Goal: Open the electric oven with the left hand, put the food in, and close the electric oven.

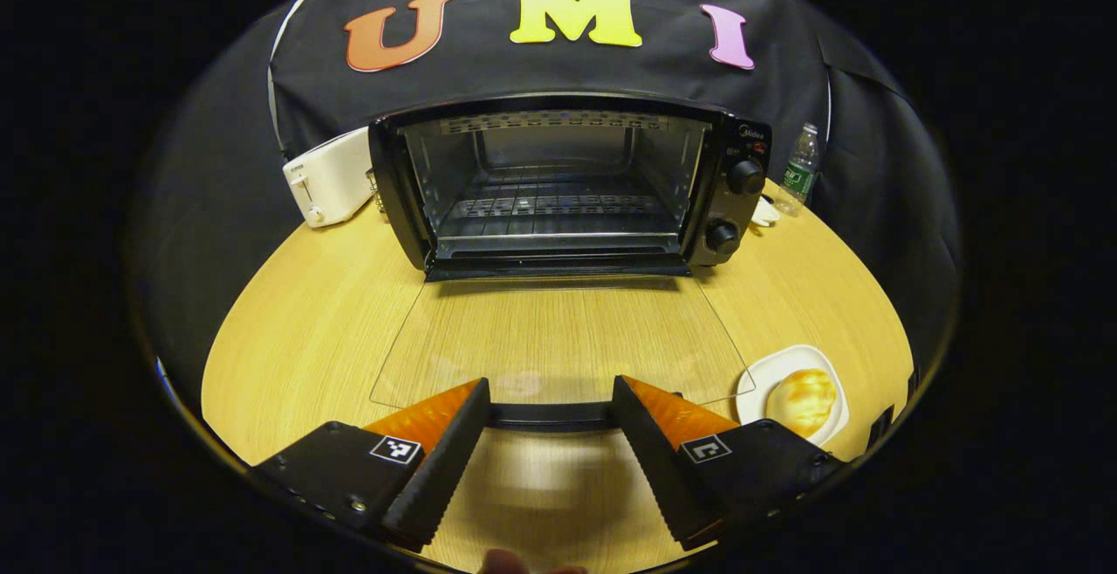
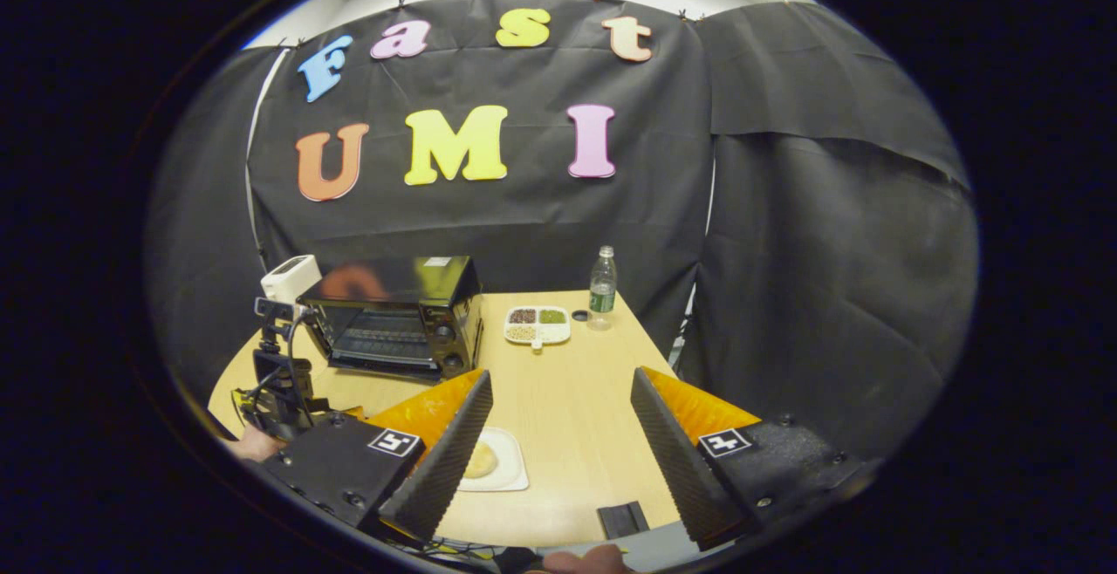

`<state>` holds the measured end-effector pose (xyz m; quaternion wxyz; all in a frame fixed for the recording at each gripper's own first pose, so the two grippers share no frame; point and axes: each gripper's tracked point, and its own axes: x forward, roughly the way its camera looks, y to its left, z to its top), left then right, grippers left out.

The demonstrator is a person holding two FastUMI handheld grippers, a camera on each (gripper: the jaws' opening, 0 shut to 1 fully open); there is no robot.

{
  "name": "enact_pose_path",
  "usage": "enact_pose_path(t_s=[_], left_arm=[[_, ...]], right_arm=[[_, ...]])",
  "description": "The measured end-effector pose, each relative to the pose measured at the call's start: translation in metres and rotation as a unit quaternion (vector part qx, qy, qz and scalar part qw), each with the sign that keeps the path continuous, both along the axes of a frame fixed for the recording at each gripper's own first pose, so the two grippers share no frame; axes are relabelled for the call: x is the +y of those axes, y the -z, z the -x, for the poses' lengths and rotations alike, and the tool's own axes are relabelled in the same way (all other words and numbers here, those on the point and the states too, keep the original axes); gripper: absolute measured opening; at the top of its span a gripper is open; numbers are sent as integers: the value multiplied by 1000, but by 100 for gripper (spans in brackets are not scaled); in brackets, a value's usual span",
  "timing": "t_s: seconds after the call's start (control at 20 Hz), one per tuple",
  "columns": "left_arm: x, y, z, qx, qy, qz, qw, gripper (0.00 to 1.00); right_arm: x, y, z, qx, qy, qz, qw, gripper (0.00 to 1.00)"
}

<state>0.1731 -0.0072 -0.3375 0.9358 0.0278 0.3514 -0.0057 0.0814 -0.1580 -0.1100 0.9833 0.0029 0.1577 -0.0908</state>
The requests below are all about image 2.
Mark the white toaster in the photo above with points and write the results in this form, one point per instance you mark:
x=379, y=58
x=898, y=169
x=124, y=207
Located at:
x=292, y=276

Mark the black clamp block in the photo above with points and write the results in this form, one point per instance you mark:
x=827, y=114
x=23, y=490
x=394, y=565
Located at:
x=622, y=519

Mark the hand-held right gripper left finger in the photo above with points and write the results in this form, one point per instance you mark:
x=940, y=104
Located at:
x=454, y=461

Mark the white square plate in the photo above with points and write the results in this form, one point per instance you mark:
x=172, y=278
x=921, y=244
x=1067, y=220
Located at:
x=510, y=469

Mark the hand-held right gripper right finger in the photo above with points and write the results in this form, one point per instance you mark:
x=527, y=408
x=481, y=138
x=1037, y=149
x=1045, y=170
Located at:
x=676, y=469

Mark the round yellow bread bun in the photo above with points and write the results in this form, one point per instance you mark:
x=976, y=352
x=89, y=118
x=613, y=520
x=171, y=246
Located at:
x=482, y=461

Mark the black electric oven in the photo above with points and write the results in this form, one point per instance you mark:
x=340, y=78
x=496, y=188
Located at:
x=410, y=295

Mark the white divided dish of beans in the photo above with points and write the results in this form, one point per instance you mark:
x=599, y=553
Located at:
x=537, y=325

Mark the clear plastic water bottle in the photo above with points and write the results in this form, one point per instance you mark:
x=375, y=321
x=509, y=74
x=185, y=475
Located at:
x=602, y=295

